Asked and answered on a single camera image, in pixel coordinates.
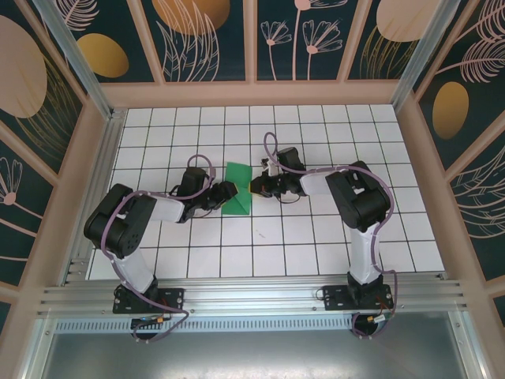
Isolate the green square paper sheet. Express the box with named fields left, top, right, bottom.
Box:
left=220, top=161, right=253, bottom=216

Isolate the grey metal sheet panel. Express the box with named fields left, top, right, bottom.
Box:
left=23, top=311, right=488, bottom=379

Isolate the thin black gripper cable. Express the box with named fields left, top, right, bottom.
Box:
left=275, top=189, right=307, bottom=203

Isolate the aluminium side rail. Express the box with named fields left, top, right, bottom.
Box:
left=61, top=109, right=128, bottom=287

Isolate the long aluminium mounting rail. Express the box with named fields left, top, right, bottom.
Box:
left=37, top=276, right=471, bottom=320

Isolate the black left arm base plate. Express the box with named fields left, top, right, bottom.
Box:
left=113, top=287, right=185, bottom=315

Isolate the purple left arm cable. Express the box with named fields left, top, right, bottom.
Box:
left=100, top=153, right=217, bottom=344

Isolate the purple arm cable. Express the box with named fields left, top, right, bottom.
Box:
left=263, top=132, right=398, bottom=341
left=100, top=153, right=217, bottom=344

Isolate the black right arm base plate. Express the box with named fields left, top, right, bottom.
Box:
left=322, top=283, right=395, bottom=312

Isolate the slotted grey cable duct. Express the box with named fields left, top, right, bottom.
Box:
left=54, top=317, right=354, bottom=333

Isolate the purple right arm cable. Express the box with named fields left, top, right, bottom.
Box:
left=263, top=132, right=398, bottom=341

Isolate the aluminium corner post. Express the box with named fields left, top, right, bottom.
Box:
left=391, top=0, right=462, bottom=115
left=33, top=0, right=116, bottom=119

